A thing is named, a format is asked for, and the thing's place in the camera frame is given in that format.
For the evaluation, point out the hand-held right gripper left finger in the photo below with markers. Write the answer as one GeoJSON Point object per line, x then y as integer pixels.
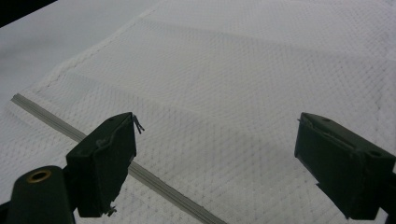
{"type": "Point", "coordinates": [102, 161]}

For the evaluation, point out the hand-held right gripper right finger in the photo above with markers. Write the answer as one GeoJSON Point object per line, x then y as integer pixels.
{"type": "Point", "coordinates": [339, 168]}

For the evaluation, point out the white cloth sheet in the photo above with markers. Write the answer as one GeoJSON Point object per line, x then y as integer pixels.
{"type": "Point", "coordinates": [224, 84]}

